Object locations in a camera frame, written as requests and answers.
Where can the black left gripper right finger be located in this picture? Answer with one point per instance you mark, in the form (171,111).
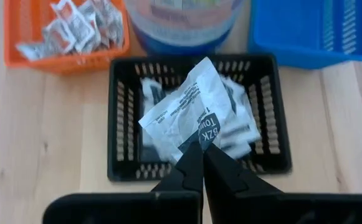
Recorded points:
(230,193)

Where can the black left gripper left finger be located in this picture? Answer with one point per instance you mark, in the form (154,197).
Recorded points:
(187,177)

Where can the white BZK towelette packet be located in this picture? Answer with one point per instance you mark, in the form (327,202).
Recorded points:
(243,102)
(187,105)
(152,96)
(243,143)
(155,152)

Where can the blue yellow wipes canister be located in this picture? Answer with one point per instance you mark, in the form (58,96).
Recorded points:
(183,37)

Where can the blue plastic basket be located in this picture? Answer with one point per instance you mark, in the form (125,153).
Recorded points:
(293,31)

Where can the small white orange-print packet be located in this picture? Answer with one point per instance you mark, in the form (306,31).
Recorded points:
(109,21)
(56,39)
(71,18)
(31,51)

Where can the black plastic basket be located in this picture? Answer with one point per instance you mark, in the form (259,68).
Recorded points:
(124,175)

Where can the orange plastic basket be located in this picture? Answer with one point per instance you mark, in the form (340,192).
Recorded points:
(11,37)

